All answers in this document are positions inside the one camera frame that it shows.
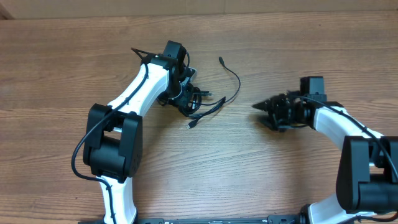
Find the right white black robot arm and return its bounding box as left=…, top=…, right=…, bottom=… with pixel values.
left=253, top=76, right=397, bottom=223

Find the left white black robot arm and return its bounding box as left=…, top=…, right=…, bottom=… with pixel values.
left=71, top=40, right=196, bottom=223

